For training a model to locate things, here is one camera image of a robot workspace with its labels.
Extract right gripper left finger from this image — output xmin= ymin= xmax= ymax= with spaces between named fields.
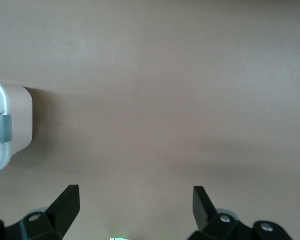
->
xmin=0 ymin=184 xmax=81 ymax=240

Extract pink plastic box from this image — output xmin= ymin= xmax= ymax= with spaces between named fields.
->
xmin=0 ymin=80 xmax=34 ymax=158

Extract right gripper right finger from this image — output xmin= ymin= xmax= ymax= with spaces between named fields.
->
xmin=188 ymin=185 xmax=295 ymax=240

